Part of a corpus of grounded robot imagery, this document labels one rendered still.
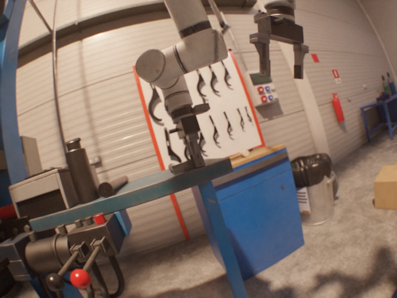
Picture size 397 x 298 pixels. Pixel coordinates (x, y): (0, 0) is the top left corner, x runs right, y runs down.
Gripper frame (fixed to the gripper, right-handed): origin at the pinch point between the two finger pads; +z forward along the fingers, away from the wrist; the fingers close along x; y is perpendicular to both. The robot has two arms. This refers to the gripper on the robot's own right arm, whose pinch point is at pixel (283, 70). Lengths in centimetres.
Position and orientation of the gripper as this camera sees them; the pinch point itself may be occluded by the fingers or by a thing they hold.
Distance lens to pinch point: 52.7
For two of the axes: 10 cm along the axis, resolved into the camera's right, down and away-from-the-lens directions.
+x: 9.2, -1.7, 3.5
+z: 0.4, 9.4, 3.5
